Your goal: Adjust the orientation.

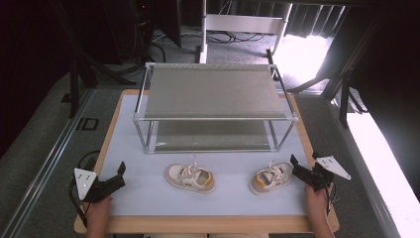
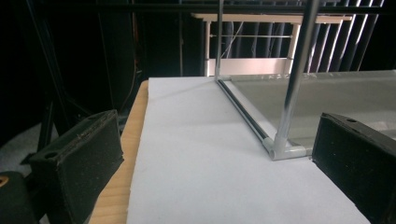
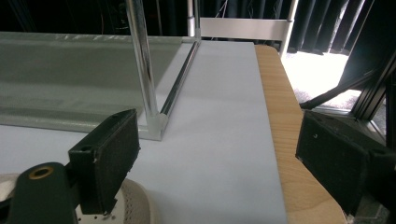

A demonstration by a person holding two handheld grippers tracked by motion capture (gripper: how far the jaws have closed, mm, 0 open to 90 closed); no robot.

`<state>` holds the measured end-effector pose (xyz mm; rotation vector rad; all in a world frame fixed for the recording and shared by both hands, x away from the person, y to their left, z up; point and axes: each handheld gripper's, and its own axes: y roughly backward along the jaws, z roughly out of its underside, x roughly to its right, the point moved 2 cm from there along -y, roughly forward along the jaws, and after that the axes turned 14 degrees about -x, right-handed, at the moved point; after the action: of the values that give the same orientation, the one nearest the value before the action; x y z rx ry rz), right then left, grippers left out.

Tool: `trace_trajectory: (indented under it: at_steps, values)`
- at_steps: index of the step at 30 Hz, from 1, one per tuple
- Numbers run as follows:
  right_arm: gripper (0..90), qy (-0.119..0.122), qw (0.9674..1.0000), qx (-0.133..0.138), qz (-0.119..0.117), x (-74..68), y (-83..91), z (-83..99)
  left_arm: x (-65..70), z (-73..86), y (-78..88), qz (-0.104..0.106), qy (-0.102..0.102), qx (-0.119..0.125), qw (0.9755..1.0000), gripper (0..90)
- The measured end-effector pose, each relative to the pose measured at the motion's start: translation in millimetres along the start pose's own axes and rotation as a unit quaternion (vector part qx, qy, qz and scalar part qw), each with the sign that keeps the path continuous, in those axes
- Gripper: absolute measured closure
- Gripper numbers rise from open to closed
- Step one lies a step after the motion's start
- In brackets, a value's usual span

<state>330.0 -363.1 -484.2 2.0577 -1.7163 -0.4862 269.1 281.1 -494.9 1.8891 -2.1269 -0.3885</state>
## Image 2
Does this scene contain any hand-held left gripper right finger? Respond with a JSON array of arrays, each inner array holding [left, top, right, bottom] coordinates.
[[311, 112, 396, 224]]

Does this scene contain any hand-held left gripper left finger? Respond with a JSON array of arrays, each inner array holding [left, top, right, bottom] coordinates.
[[28, 109, 125, 224]]

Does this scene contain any black metal stand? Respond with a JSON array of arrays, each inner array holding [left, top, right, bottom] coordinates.
[[20, 0, 94, 166]]

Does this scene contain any metal tube rack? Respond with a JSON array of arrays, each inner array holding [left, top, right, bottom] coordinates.
[[214, 0, 396, 161]]

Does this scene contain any white mat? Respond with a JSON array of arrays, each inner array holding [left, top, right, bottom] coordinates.
[[126, 76, 372, 224]]

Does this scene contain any white background table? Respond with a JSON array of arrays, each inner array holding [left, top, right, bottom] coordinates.
[[191, 12, 353, 77]]

